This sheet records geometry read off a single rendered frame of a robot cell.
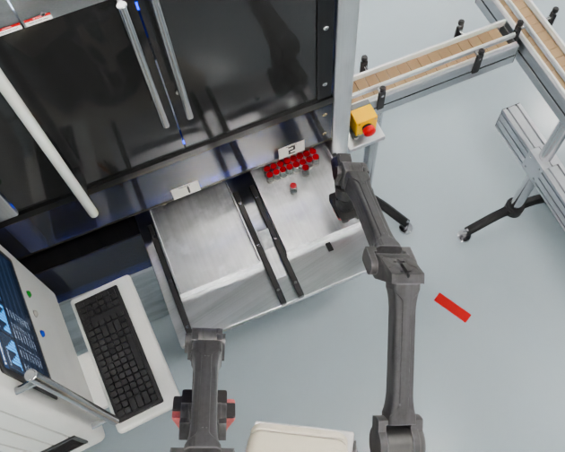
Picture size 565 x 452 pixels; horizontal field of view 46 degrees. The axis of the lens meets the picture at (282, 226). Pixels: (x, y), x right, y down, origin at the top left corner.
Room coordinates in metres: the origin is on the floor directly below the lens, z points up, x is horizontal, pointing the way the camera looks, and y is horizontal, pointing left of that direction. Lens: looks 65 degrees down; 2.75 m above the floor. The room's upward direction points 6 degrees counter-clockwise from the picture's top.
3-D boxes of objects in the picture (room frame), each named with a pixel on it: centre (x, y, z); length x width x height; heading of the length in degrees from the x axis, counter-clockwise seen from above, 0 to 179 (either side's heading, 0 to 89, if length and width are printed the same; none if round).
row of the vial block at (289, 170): (1.04, -0.05, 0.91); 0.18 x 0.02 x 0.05; 107
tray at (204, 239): (0.86, 0.25, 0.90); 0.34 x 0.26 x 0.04; 17
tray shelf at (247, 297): (0.84, 0.06, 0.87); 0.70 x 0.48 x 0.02; 107
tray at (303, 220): (0.96, -0.08, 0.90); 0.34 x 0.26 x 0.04; 17
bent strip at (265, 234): (0.76, 0.04, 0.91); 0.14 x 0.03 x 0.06; 16
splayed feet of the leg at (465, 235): (1.18, -1.01, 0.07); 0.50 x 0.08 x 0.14; 107
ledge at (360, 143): (1.19, -0.29, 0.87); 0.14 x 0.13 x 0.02; 17
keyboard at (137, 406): (0.54, 0.53, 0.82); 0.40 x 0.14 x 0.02; 20
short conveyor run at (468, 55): (1.37, -0.52, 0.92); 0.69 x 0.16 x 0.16; 107
